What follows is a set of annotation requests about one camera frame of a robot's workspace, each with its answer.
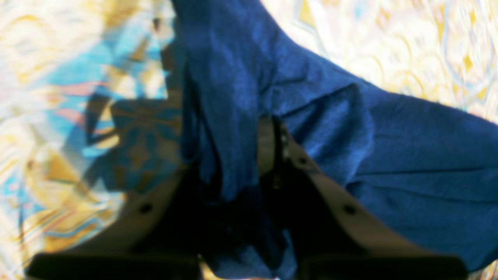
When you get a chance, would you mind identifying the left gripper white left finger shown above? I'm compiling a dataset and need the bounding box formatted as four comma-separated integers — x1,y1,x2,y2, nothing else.
25,165,202,280

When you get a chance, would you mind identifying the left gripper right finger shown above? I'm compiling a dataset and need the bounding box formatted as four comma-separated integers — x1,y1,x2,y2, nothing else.
258,117,468,280

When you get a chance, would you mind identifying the blue long-sleeve shirt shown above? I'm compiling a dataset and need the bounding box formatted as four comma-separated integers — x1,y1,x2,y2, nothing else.
173,0,497,272

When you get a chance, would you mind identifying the patterned tile tablecloth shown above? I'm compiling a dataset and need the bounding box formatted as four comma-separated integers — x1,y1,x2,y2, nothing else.
1,0,497,280

